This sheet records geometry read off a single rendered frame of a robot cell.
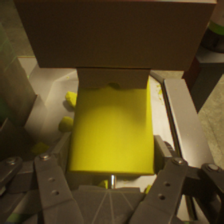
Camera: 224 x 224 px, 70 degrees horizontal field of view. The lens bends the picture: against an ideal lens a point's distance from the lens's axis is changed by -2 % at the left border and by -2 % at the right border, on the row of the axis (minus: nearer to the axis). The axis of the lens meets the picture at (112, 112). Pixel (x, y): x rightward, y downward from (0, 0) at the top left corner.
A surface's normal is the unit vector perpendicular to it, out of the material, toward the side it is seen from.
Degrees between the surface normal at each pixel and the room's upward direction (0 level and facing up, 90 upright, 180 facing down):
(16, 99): 90
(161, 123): 0
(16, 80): 90
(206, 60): 0
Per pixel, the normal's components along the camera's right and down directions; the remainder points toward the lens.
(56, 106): 0.00, -0.63
